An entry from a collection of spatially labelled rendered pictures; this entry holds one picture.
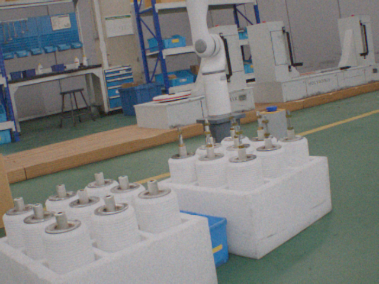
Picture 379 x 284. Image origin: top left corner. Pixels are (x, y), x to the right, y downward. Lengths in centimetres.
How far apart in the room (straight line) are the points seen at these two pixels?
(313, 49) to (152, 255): 735
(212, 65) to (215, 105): 15
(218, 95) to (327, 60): 623
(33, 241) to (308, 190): 79
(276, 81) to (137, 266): 327
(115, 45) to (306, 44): 330
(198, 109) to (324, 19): 477
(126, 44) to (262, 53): 399
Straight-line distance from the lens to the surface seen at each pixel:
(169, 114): 338
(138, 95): 581
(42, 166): 298
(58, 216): 91
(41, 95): 956
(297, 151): 139
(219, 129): 178
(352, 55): 503
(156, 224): 101
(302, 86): 420
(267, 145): 132
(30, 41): 714
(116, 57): 769
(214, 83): 179
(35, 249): 101
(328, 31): 788
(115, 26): 775
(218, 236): 119
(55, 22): 727
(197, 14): 180
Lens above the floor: 52
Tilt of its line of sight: 9 degrees down
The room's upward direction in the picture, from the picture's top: 9 degrees counter-clockwise
